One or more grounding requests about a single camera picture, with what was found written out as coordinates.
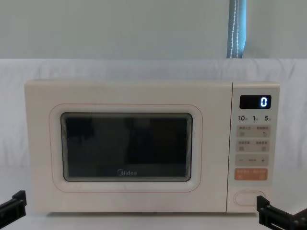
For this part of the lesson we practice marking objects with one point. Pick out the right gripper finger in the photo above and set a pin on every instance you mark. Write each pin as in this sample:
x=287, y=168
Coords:
x=273, y=218
x=302, y=221

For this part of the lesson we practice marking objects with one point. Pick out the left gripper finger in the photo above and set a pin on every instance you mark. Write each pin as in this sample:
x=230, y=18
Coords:
x=17, y=203

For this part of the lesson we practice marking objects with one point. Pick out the white table cloth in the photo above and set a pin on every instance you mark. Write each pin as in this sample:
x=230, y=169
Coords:
x=144, y=222

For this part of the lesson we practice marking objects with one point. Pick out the cream microwave oven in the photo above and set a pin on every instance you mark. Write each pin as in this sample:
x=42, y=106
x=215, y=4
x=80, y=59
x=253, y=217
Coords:
x=134, y=95

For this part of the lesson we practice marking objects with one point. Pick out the white curtain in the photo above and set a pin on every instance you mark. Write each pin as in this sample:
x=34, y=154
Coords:
x=96, y=36

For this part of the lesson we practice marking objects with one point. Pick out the grey striped post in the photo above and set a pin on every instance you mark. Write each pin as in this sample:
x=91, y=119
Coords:
x=236, y=28

